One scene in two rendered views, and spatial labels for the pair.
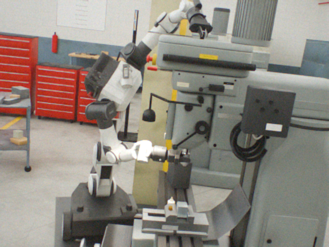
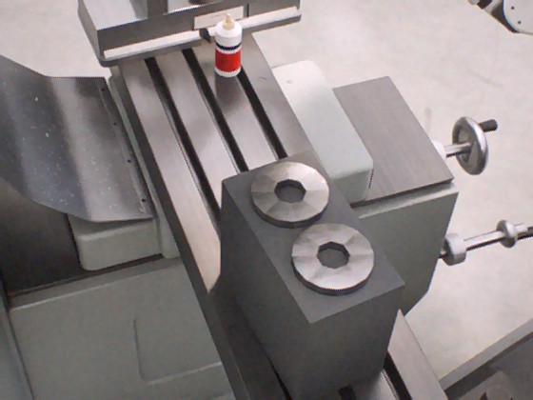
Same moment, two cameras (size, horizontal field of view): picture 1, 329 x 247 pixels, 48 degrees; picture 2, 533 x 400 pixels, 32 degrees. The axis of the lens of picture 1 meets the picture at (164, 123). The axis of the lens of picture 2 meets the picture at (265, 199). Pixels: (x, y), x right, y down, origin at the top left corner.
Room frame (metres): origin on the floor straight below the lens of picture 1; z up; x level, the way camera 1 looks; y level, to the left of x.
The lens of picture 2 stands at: (2.97, -0.42, 1.92)
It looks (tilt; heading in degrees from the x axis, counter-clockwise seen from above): 50 degrees down; 159
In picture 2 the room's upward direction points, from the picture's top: 4 degrees clockwise
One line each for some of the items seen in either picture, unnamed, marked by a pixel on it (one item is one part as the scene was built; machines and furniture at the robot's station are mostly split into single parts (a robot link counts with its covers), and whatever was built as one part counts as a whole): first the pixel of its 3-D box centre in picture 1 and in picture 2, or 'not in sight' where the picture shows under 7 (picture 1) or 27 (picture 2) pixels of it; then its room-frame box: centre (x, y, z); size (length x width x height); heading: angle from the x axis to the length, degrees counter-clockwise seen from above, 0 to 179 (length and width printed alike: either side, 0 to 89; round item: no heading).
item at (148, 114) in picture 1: (149, 114); not in sight; (1.92, 0.09, 1.47); 0.07 x 0.07 x 0.06
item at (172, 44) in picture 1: (202, 55); not in sight; (1.94, -0.15, 1.81); 0.47 x 0.26 x 0.16; 92
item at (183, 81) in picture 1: (203, 80); not in sight; (1.94, -0.18, 1.68); 0.34 x 0.24 x 0.10; 92
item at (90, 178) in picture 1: (102, 184); not in sight; (2.65, 0.43, 0.68); 0.21 x 0.20 x 0.13; 17
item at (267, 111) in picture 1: (267, 111); not in sight; (1.62, -0.45, 1.62); 0.20 x 0.09 x 0.21; 92
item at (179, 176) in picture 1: (179, 168); (304, 274); (2.37, -0.14, 1.00); 0.22 x 0.12 x 0.20; 9
